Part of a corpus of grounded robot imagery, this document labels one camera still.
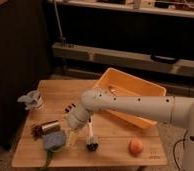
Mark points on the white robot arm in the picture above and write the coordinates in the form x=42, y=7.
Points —
x=178, y=111

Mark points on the white handled dish brush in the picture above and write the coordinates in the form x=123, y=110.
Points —
x=91, y=139

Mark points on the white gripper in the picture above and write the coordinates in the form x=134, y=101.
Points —
x=76, y=119

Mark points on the brown striped block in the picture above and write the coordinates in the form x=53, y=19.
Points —
x=70, y=107

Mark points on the yellow plastic bin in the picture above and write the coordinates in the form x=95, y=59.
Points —
x=129, y=85

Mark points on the metal can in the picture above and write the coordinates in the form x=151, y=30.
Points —
x=50, y=127

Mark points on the dark cabinet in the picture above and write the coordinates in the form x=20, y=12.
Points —
x=24, y=60

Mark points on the crumpled grey cloth cup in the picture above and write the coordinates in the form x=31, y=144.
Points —
x=32, y=100

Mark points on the dark pine cone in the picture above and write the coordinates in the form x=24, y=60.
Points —
x=36, y=131

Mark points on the orange fruit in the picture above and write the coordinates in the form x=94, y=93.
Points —
x=135, y=147

